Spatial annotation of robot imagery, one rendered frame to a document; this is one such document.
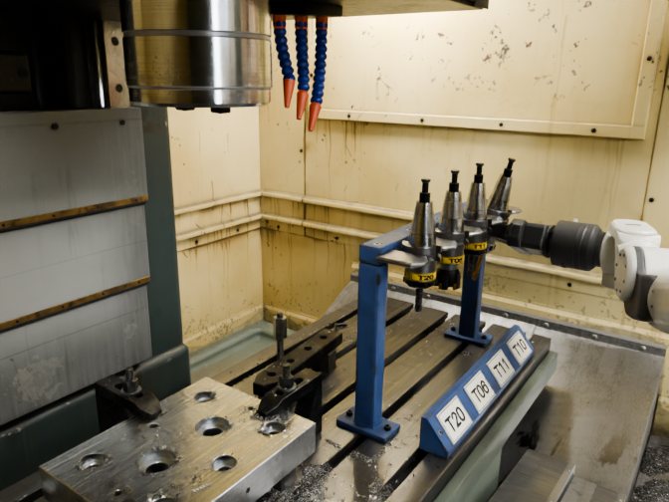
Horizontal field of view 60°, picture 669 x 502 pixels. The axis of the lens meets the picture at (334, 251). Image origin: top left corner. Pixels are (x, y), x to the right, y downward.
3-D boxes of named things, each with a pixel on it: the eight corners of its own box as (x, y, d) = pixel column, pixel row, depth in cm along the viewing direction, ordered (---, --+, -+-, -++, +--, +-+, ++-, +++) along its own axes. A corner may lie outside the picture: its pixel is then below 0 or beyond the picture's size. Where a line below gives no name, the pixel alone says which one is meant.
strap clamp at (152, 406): (170, 461, 90) (163, 375, 86) (152, 472, 87) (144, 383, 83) (117, 431, 97) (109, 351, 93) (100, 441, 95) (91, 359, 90)
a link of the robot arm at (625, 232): (600, 264, 109) (614, 285, 97) (606, 217, 107) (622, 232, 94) (637, 267, 108) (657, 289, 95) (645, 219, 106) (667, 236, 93)
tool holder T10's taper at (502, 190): (487, 201, 120) (497, 170, 118) (509, 207, 119) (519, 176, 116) (484, 206, 116) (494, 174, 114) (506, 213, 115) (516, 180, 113)
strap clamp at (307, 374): (322, 430, 99) (323, 350, 94) (271, 471, 88) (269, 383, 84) (306, 423, 100) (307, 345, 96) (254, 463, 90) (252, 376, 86)
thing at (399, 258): (433, 261, 88) (433, 256, 88) (417, 270, 84) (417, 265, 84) (393, 253, 92) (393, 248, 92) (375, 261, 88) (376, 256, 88)
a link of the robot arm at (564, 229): (531, 218, 121) (590, 227, 115) (520, 263, 121) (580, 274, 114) (513, 204, 111) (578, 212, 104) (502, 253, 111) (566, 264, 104)
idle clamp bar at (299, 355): (343, 361, 123) (343, 333, 121) (270, 420, 101) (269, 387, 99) (323, 355, 125) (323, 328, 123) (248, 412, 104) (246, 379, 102)
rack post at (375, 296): (400, 428, 99) (409, 263, 91) (384, 444, 95) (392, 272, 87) (351, 409, 105) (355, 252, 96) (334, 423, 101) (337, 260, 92)
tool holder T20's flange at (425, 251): (418, 250, 97) (419, 235, 96) (448, 258, 93) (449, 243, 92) (393, 257, 93) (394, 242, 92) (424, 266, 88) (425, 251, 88)
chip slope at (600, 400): (648, 441, 144) (667, 346, 136) (580, 663, 89) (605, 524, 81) (348, 346, 193) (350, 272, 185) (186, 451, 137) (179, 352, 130)
